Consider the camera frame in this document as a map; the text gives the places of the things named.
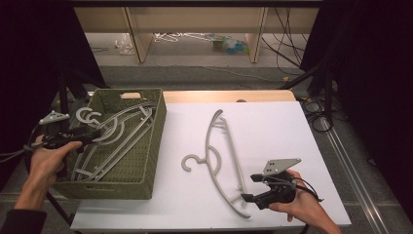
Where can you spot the white table mat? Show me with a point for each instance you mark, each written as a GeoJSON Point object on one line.
{"type": "Point", "coordinates": [276, 136]}

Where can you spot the person's dark sleeve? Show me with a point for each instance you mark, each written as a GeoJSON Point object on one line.
{"type": "Point", "coordinates": [21, 222]}

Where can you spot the person's left hand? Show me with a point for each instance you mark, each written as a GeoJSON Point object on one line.
{"type": "Point", "coordinates": [47, 161]}

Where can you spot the person's right hand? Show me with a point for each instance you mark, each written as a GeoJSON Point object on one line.
{"type": "Point", "coordinates": [302, 206]}

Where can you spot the colourful plastic items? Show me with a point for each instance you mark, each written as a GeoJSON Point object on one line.
{"type": "Point", "coordinates": [231, 45]}

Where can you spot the green woven basket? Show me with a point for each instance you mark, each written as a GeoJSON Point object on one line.
{"type": "Point", "coordinates": [142, 162]}

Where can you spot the black curtain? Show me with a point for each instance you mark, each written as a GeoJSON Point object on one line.
{"type": "Point", "coordinates": [373, 81]}
{"type": "Point", "coordinates": [35, 65]}

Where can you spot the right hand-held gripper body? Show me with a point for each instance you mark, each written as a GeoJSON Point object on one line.
{"type": "Point", "coordinates": [279, 191]}

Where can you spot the grey plastic hanger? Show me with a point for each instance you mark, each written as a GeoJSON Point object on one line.
{"type": "Point", "coordinates": [120, 151]}
{"type": "Point", "coordinates": [207, 143]}
{"type": "Point", "coordinates": [125, 112]}

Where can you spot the clear plastic bag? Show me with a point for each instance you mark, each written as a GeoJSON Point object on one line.
{"type": "Point", "coordinates": [125, 45]}

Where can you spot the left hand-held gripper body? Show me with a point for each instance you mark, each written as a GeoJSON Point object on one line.
{"type": "Point", "coordinates": [61, 138]}

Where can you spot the black metal stand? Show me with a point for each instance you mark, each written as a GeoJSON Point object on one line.
{"type": "Point", "coordinates": [64, 97]}
{"type": "Point", "coordinates": [328, 94]}

